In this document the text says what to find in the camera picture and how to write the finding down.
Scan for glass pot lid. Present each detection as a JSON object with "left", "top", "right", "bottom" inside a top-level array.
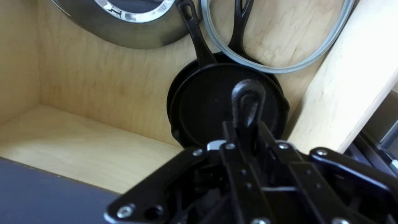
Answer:
[{"left": 199, "top": 0, "right": 358, "bottom": 76}]

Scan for black measuring spoon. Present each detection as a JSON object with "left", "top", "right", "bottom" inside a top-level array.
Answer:
[{"left": 230, "top": 78, "right": 267, "bottom": 141}]

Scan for small black cast-iron skillet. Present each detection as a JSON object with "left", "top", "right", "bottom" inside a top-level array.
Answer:
[{"left": 165, "top": 0, "right": 291, "bottom": 142}]

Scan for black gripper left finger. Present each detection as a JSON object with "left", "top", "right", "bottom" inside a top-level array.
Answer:
[{"left": 217, "top": 119, "right": 267, "bottom": 224}]

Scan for stainless steel saucepan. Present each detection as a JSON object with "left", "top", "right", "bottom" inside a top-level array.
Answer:
[{"left": 51, "top": 0, "right": 190, "bottom": 50}]

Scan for open wooden drawer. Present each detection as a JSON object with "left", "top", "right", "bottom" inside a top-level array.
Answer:
[{"left": 0, "top": 0, "right": 398, "bottom": 224}]

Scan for large black cast-iron skillet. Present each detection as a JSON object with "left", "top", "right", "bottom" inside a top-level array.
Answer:
[{"left": 167, "top": 0, "right": 288, "bottom": 149}]

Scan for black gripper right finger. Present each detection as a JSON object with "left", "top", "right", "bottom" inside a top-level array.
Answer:
[{"left": 256, "top": 122, "right": 342, "bottom": 224}]

